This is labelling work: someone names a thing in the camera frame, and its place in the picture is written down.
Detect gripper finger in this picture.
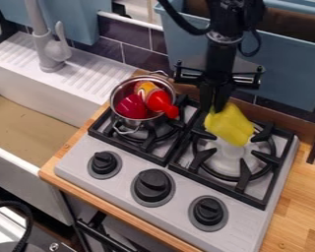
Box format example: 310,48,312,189
214,82,235,112
198,82,216,113

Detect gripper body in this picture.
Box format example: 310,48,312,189
171,59,267,91

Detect yellow toy pepper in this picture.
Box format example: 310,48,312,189
202,101,257,148

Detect toy stove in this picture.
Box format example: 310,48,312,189
52,94,301,252

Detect silver pot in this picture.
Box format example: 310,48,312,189
108,70,180,136

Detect tap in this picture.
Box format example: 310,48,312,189
23,0,74,74

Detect toy sink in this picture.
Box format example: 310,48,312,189
0,31,141,227

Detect black cable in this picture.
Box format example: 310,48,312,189
0,200,35,252

